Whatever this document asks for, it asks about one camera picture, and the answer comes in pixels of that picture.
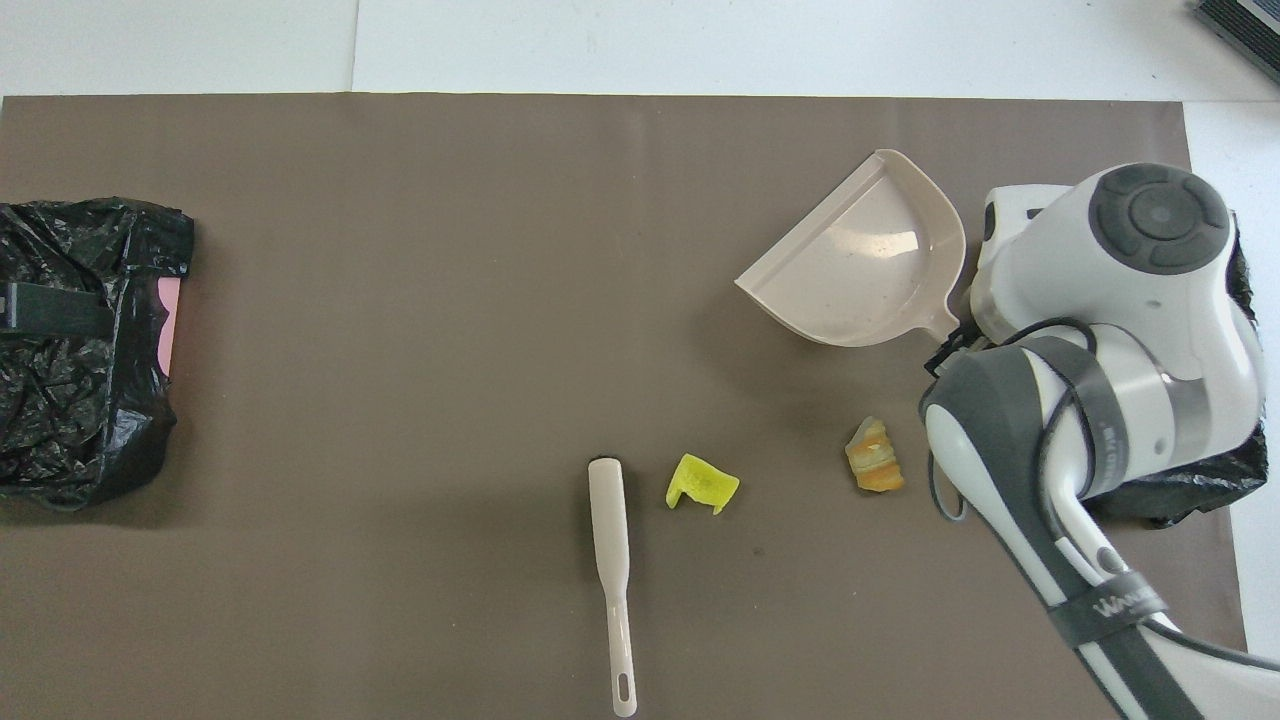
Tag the striped croissant piece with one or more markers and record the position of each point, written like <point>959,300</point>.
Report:
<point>874,460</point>

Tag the beige plastic dustpan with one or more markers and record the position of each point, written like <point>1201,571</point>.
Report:
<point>860,270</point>

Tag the yellow sponge piece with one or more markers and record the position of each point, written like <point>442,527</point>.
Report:
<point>705,483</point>

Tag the beige hand brush black bristles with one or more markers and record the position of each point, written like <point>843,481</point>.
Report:
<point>608,510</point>

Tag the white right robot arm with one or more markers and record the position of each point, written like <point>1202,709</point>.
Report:
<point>1130,270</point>

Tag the black bagged pink bin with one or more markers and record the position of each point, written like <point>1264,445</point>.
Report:
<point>60,420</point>

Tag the black bagged trash bin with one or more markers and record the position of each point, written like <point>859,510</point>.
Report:
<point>1180,495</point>

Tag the dark ribbed device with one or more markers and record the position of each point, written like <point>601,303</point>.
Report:
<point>1245,25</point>

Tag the brown table mat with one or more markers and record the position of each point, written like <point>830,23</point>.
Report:
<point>500,300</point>

